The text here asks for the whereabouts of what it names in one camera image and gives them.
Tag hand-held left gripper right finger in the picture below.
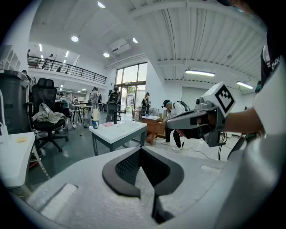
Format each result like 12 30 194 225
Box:
140 146 231 224

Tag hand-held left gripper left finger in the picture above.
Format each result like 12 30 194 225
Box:
25 145 157 229

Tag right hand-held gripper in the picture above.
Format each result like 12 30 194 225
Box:
166 81 236 148

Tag person's right forearm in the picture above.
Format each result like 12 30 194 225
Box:
224 106 265 135

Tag wooden cabinet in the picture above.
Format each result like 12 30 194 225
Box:
142 114 166 146

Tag long tube ceiling light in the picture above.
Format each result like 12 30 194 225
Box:
185 69 216 77
236 81 255 89

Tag large glass windows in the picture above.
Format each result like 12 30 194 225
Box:
114 62 148 115

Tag grey shell chair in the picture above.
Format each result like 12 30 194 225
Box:
106 101 122 123

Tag beige jacket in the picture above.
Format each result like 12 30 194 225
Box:
31 103 68 124

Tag person's black white t-shirt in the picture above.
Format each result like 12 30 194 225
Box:
252 31 286 135

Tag white ceiling air conditioner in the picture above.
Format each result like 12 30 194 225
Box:
109 38 131 55

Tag black office chair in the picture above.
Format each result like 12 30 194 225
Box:
29 77 69 153

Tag black balcony railing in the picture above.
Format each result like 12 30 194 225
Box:
27 55 108 85

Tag dark grey bin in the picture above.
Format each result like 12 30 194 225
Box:
0 69 31 135

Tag person's head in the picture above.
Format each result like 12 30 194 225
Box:
216 0 254 14

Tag black floor cable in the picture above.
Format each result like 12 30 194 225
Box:
181 138 215 161

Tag white washbasin on grey frame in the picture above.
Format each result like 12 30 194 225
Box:
88 119 148 157

